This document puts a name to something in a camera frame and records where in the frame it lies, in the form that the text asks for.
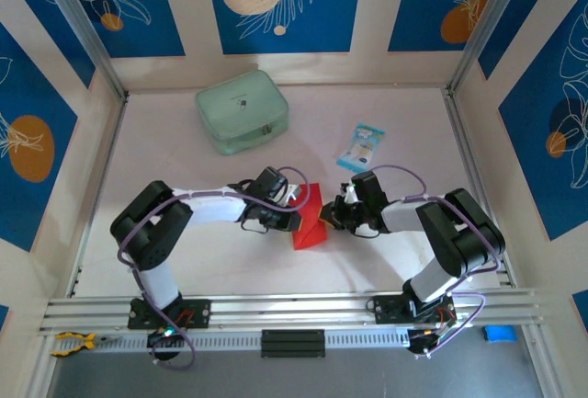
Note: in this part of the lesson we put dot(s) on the red paper sheet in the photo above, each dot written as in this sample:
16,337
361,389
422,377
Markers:
312,232

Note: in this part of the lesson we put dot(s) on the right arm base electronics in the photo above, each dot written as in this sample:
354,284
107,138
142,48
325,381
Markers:
434,331

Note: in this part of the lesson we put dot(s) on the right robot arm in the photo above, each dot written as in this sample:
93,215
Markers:
459,232

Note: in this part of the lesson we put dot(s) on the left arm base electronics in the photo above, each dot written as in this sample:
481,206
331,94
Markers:
165,338

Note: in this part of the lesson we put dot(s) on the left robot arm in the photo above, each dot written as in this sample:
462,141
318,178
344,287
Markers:
151,232

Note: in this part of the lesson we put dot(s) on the light blue snack packet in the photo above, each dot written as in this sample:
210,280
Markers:
360,147

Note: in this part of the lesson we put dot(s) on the mint green zip pouch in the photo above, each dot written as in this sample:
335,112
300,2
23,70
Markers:
239,108

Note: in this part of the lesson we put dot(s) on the blue sponge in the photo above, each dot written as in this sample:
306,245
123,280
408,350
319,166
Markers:
500,334

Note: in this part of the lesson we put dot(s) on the aluminium rail beam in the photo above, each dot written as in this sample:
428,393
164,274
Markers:
289,308

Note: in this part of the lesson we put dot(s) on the aluminium side rail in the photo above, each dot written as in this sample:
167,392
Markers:
98,186
473,177

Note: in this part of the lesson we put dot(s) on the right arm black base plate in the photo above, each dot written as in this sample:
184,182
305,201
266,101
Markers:
386,310

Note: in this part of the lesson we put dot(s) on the black block on duct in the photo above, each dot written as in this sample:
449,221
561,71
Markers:
293,344

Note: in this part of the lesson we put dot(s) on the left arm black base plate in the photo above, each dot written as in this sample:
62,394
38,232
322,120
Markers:
200,313

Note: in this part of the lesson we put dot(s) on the aluminium corner post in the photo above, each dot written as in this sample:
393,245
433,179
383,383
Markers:
491,21
78,21

